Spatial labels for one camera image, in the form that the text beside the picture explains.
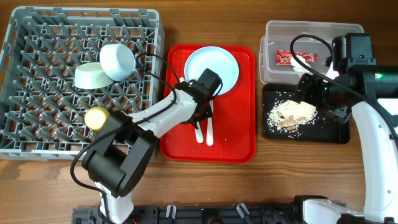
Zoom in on white plastic spoon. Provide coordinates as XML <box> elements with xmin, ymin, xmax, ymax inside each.
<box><xmin>195</xmin><ymin>122</ymin><xmax>204</xmax><ymax>143</ymax></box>

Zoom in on light blue bowl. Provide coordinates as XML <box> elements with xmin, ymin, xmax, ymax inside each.
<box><xmin>99</xmin><ymin>44</ymin><xmax>136</xmax><ymax>82</ymax></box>

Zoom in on yellow plastic cup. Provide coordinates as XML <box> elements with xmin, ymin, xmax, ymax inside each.
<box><xmin>84</xmin><ymin>106</ymin><xmax>110</xmax><ymax>131</ymax></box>

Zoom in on red plastic tray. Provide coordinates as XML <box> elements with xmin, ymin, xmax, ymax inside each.
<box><xmin>160</xmin><ymin>45</ymin><xmax>256</xmax><ymax>164</ymax></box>

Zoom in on green bowl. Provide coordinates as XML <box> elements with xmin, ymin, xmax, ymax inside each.
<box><xmin>74</xmin><ymin>62</ymin><xmax>114</xmax><ymax>90</ymax></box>

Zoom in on light blue plate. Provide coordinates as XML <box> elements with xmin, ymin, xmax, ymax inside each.
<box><xmin>184</xmin><ymin>46</ymin><xmax>239</xmax><ymax>95</ymax></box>

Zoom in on black tray bin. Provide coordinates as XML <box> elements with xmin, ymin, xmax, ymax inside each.
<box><xmin>262</xmin><ymin>83</ymin><xmax>350</xmax><ymax>144</ymax></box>

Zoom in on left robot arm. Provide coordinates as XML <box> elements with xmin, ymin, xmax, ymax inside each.
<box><xmin>82</xmin><ymin>68</ymin><xmax>223</xmax><ymax>223</ymax></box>

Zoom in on clear plastic bin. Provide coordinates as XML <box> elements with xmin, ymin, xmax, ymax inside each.
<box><xmin>259</xmin><ymin>21</ymin><xmax>364</xmax><ymax>84</ymax></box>

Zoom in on white plastic fork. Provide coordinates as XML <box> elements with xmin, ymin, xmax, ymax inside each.
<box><xmin>206</xmin><ymin>117</ymin><xmax>214</xmax><ymax>146</ymax></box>

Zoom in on rice and food scraps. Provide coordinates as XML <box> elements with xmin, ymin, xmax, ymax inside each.
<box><xmin>266</xmin><ymin>100</ymin><xmax>318</xmax><ymax>138</ymax></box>

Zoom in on grey dishwasher rack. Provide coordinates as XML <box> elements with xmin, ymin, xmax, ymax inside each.
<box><xmin>1</xmin><ymin>6</ymin><xmax>164</xmax><ymax>161</ymax></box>

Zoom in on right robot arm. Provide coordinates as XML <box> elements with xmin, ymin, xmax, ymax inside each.
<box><xmin>290</xmin><ymin>33</ymin><xmax>397</xmax><ymax>223</ymax></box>

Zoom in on red snack wrapper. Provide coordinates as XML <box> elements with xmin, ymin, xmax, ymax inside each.
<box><xmin>275</xmin><ymin>50</ymin><xmax>318</xmax><ymax>65</ymax></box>

